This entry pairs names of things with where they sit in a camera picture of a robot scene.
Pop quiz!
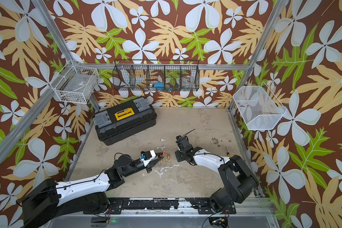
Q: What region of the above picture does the black wire shelf basket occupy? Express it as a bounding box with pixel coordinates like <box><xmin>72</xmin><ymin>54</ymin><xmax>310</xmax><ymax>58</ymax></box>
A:
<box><xmin>112</xmin><ymin>60</ymin><xmax>200</xmax><ymax>92</ymax></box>

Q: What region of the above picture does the white wire basket left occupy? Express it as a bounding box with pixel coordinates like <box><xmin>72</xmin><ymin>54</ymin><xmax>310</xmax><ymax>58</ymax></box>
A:
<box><xmin>50</xmin><ymin>60</ymin><xmax>99</xmax><ymax>104</ymax></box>

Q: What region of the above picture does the white wire basket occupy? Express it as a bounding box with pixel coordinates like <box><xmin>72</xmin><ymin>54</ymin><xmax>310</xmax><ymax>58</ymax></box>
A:
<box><xmin>50</xmin><ymin>60</ymin><xmax>99</xmax><ymax>104</ymax></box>
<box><xmin>233</xmin><ymin>83</ymin><xmax>287</xmax><ymax>131</ymax></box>

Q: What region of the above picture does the white wire basket right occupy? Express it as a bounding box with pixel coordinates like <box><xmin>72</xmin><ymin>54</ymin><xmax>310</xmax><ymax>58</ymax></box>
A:
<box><xmin>233</xmin><ymin>83</ymin><xmax>287</xmax><ymax>131</ymax></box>

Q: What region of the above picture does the yellow handled screwdriver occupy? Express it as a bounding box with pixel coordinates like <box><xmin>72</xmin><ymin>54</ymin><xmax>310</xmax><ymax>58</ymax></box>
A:
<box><xmin>225</xmin><ymin>147</ymin><xmax>231</xmax><ymax>157</ymax></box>

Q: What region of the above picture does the blue object in basket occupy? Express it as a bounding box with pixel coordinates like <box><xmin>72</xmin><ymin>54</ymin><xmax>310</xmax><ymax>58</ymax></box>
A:
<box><xmin>154</xmin><ymin>82</ymin><xmax>164</xmax><ymax>91</ymax></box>

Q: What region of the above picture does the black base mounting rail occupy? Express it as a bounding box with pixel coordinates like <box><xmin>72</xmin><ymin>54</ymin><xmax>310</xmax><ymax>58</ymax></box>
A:
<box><xmin>84</xmin><ymin>198</ymin><xmax>237</xmax><ymax>215</ymax></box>

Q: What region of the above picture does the black plastic toolbox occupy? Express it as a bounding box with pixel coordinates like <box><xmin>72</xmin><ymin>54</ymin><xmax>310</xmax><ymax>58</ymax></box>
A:
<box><xmin>93</xmin><ymin>97</ymin><xmax>157</xmax><ymax>146</ymax></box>

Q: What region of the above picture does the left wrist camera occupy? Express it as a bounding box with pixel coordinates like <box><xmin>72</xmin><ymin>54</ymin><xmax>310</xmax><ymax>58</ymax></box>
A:
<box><xmin>140</xmin><ymin>150</ymin><xmax>156</xmax><ymax>167</ymax></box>

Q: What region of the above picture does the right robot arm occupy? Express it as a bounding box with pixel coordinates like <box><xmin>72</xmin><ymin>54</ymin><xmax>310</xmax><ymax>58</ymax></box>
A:
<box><xmin>175</xmin><ymin>135</ymin><xmax>259</xmax><ymax>213</ymax></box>

